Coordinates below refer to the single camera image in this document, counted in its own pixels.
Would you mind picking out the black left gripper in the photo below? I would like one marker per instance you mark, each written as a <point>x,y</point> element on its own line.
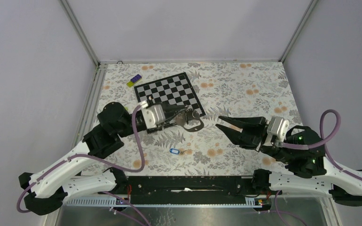
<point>169,110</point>

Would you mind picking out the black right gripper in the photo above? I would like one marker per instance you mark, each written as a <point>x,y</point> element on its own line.
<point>246,124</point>

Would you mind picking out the blue capped key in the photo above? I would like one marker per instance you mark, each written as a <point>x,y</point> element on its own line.
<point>174,151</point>

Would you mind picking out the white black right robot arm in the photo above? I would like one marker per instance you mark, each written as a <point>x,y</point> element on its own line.
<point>309,168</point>

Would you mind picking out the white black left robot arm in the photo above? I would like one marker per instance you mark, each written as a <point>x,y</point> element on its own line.
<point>47,190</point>

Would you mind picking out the black grey chessboard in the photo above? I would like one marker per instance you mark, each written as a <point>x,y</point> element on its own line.
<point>173,90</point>

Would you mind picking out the purple yellow toy brick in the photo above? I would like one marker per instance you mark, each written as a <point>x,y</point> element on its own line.
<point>134,80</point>

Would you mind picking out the floral table mat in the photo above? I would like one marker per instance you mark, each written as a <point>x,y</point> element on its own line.
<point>229,89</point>

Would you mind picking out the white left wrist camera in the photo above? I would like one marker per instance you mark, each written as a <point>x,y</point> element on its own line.
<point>153,115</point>

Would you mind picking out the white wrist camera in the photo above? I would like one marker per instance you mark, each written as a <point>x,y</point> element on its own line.
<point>153,115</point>
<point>277,129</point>

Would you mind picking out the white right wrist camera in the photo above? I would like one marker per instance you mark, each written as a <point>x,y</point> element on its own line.
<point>277,129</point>

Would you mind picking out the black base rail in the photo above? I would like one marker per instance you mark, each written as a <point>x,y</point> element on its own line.
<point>186,190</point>

